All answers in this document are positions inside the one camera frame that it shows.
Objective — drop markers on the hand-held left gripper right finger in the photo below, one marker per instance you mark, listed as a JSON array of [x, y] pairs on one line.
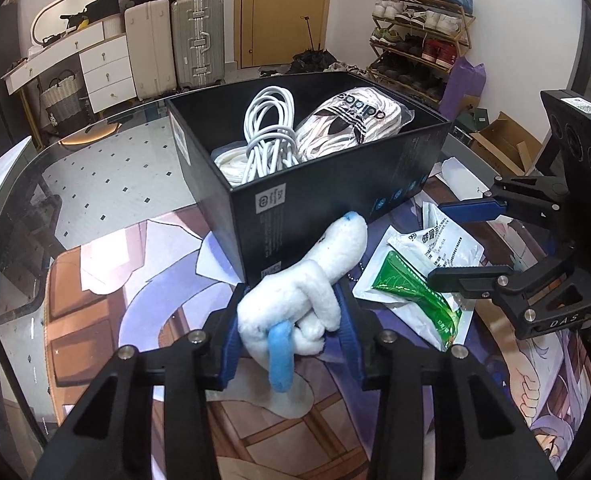
[[353, 350]]

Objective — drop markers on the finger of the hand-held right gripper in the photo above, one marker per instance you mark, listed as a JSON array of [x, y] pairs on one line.
[[470, 280], [470, 210]]

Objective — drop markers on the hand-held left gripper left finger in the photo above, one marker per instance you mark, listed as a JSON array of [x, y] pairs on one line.
[[228, 360]]

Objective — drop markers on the white medicine packet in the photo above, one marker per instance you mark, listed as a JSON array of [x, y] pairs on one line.
[[450, 245]]

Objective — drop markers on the green white sachet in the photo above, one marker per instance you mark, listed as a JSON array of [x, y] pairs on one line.
[[415, 290]]

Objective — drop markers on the white blue plush toy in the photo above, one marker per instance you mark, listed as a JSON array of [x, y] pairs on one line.
[[300, 280]]

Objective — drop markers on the black cardboard box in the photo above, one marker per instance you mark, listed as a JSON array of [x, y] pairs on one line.
[[295, 210]]

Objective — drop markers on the white cloth roll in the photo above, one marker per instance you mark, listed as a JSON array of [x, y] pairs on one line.
[[230, 165]]

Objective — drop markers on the cream rounded object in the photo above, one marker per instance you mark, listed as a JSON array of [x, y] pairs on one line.
[[465, 177]]

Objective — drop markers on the open cardboard box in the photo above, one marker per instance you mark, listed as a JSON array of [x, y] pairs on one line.
[[505, 145]]

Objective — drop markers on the dark green box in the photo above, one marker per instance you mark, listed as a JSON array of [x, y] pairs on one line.
[[470, 122]]

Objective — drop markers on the printed cartoon table mat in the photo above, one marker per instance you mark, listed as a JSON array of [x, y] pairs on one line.
[[140, 310]]

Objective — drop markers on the purple bag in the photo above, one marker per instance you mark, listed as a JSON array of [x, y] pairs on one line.
[[463, 85]]

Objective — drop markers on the wooden shoe rack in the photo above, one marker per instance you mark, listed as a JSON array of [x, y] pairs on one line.
[[420, 35]]

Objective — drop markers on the pile of shoes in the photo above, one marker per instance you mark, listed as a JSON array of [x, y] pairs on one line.
[[345, 66]]

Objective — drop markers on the black umbrella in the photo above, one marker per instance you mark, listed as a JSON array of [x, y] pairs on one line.
[[313, 57]]

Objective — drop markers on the tan wooden door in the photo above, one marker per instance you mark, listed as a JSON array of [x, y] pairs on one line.
[[285, 20]]

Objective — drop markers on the woven basket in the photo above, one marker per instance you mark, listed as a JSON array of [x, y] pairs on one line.
[[65, 102]]

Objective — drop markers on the white dresser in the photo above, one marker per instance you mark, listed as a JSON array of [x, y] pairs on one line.
[[105, 70]]

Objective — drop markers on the beige suitcase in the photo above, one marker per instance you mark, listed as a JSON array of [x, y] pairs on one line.
[[150, 50]]

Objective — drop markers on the silver suitcase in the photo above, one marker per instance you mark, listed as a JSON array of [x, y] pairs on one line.
[[198, 40]]

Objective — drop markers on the black bag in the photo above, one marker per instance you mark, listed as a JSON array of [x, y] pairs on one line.
[[102, 7]]

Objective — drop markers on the oval white mirror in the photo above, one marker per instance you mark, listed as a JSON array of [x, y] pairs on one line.
[[60, 12]]

